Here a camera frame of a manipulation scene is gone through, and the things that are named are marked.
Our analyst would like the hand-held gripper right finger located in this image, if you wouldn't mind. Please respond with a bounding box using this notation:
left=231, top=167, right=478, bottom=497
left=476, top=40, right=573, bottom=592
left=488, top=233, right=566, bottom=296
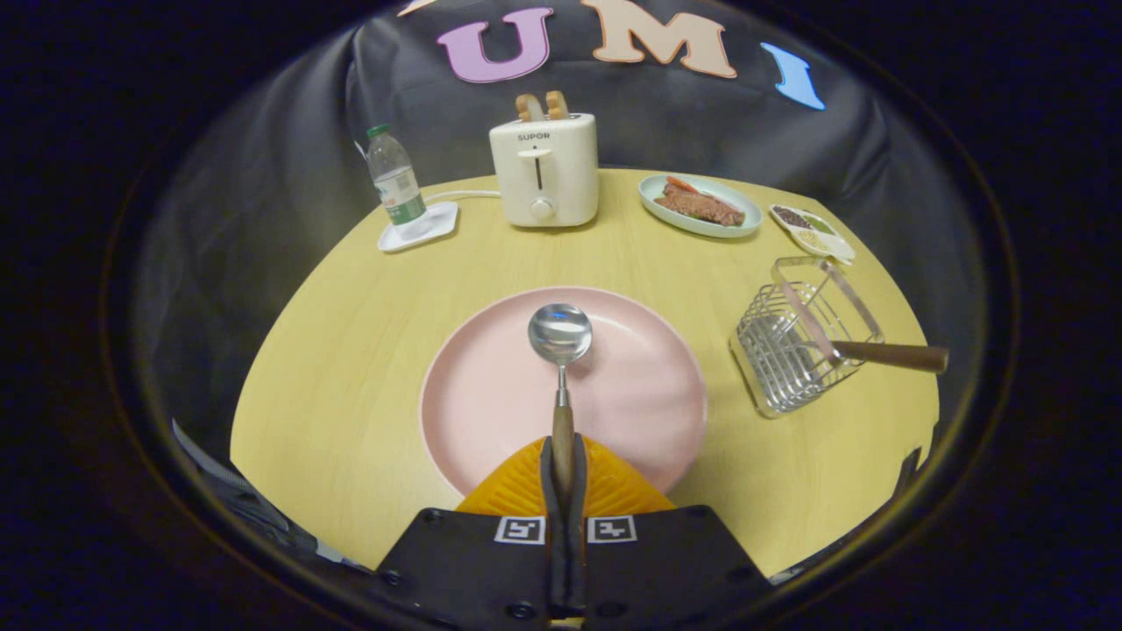
left=568, top=436, right=772, bottom=627

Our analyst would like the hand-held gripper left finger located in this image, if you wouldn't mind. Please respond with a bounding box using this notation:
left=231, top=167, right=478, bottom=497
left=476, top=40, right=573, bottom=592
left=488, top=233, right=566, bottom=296
left=377, top=436, right=566, bottom=627

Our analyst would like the wooden handled spoon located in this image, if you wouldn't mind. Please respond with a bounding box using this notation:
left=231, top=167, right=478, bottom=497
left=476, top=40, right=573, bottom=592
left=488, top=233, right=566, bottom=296
left=528, top=303, right=593, bottom=500

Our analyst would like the wooden handled fork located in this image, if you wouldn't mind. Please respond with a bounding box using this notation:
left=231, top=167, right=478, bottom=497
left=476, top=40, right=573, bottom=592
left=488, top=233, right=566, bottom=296
left=778, top=280, right=950, bottom=374

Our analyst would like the pink plate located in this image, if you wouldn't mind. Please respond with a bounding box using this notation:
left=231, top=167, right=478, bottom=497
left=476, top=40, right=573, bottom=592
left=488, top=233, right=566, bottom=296
left=420, top=286, right=709, bottom=497

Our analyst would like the grey cloth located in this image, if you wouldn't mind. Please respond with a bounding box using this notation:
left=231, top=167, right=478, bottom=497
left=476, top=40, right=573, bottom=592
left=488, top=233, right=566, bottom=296
left=171, top=421, right=369, bottom=575

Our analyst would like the black table clamp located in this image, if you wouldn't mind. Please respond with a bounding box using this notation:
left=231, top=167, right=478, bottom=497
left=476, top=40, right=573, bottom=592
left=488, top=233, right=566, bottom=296
left=892, top=447, right=921, bottom=500

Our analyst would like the white square coaster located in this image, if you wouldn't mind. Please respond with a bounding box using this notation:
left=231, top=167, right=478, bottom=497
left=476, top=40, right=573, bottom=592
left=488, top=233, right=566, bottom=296
left=378, top=202, right=459, bottom=253

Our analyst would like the white divided seasoning dish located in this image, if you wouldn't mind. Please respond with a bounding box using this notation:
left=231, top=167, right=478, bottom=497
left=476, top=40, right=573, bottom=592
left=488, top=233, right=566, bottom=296
left=770, top=204, right=856, bottom=266

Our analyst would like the brown meat slice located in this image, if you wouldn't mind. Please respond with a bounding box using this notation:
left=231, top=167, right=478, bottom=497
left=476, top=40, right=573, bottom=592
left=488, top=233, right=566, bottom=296
left=653, top=184, right=746, bottom=227

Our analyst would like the pale green plate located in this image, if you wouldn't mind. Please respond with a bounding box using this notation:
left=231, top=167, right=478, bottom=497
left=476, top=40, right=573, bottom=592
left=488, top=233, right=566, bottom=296
left=638, top=174, right=764, bottom=239

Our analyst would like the clear plastic water bottle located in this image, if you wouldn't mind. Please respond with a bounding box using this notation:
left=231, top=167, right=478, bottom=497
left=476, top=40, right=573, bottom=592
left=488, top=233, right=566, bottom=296
left=366, top=124, right=428, bottom=227

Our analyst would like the white toaster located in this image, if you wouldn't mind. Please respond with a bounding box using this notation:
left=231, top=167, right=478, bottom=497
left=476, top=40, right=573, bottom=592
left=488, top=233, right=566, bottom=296
left=489, top=112, right=600, bottom=229

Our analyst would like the metal wire basket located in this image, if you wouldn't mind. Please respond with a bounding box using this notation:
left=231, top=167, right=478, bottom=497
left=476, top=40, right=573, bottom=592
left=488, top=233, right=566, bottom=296
left=729, top=256, right=884, bottom=419

